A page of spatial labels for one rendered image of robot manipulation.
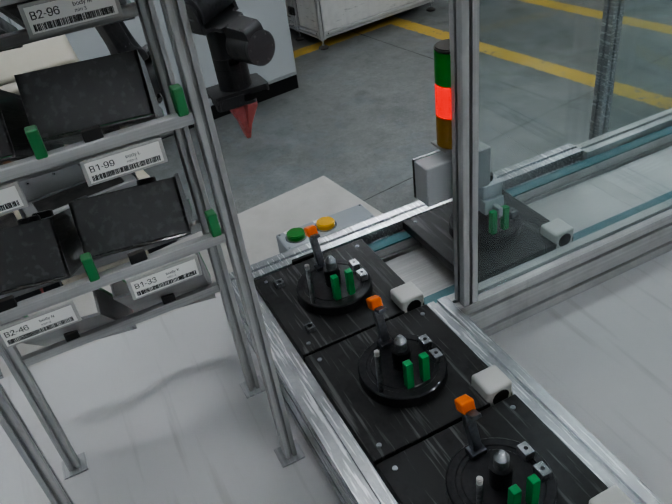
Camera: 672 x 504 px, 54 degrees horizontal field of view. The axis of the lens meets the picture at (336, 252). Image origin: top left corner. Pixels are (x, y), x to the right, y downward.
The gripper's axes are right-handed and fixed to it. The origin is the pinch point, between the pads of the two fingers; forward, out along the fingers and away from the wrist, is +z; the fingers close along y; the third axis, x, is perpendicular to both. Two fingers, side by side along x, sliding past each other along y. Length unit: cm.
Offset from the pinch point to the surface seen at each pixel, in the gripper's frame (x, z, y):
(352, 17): 366, 103, 194
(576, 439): -66, 30, 19
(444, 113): -32.6, -7.8, 21.8
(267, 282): -9.9, 26.2, -5.5
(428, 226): -11.9, 26.9, 29.6
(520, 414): -60, 28, 15
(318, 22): 360, 98, 163
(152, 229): -36.8, -8.5, -23.7
